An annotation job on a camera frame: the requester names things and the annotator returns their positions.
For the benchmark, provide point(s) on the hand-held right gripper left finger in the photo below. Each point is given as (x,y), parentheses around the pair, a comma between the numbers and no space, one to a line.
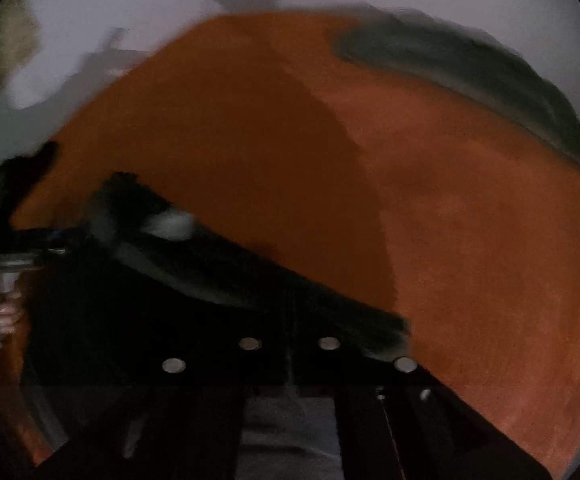
(265,365)

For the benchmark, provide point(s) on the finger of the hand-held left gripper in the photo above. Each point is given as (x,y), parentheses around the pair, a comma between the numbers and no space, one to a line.
(44,240)

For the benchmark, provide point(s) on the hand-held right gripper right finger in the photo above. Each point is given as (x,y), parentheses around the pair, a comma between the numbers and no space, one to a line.
(320,370)

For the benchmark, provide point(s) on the dark pants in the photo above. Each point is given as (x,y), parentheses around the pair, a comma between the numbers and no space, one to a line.
(219,280)

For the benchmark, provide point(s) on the orange blanket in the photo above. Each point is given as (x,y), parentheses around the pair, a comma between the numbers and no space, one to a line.
(470,235)

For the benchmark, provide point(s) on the folded grey-green garment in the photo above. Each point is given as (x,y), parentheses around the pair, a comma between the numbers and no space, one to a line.
(445,60)

